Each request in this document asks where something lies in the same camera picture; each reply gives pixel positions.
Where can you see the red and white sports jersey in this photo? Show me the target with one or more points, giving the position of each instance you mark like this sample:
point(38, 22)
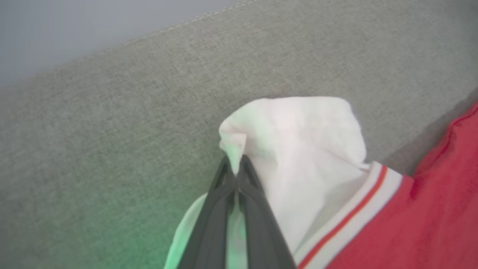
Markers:
point(317, 160)

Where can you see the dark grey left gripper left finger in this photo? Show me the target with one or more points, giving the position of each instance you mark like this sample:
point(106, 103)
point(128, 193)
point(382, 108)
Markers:
point(213, 224)

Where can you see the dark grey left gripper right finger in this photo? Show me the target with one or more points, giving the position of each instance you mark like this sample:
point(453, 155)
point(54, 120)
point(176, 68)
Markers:
point(261, 231)

